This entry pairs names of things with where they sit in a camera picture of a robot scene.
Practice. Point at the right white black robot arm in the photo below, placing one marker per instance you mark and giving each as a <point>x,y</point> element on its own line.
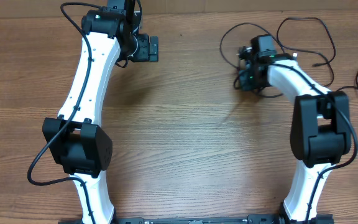
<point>320,129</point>

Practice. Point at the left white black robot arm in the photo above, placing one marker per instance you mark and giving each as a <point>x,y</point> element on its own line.
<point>110,37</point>

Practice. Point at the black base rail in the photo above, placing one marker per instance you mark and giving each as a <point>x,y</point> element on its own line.
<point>250,219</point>

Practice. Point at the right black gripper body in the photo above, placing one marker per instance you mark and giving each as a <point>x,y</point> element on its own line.
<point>248,83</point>

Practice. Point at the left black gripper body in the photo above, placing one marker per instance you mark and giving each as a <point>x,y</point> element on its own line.
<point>142,53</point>

